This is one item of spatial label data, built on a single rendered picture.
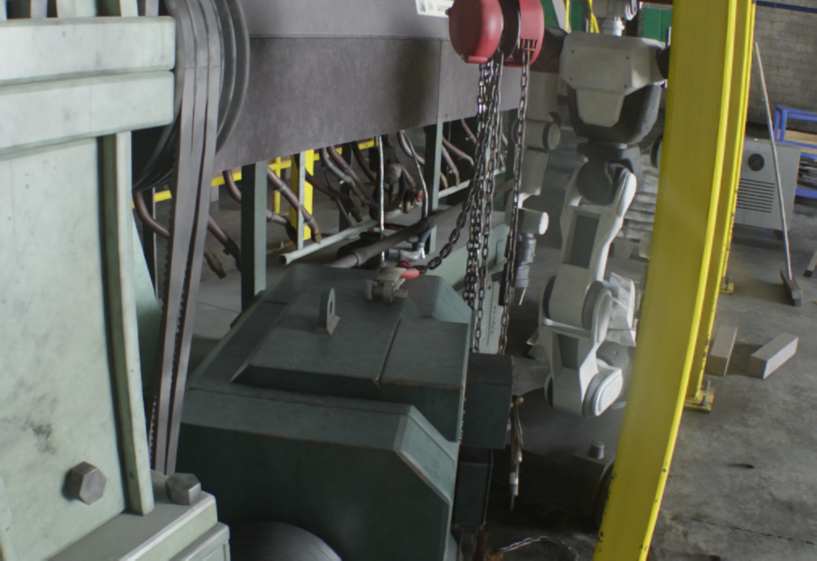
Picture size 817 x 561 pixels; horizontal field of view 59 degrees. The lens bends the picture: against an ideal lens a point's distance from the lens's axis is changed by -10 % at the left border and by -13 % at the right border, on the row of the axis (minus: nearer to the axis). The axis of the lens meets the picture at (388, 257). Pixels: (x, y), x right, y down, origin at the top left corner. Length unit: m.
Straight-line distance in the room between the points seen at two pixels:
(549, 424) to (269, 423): 1.62
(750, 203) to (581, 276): 4.30
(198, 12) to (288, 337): 0.59
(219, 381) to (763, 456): 2.21
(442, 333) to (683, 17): 0.63
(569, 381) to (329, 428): 1.49
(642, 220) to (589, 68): 3.00
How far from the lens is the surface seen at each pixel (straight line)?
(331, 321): 1.26
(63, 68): 0.63
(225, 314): 2.10
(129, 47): 0.68
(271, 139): 1.78
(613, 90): 2.19
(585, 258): 2.29
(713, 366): 3.57
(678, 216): 1.32
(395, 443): 1.00
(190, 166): 0.79
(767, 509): 2.65
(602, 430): 2.56
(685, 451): 2.88
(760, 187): 6.43
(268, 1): 1.76
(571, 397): 2.46
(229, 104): 0.82
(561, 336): 2.36
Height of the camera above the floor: 1.33
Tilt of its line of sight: 16 degrees down
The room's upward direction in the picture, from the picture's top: 3 degrees clockwise
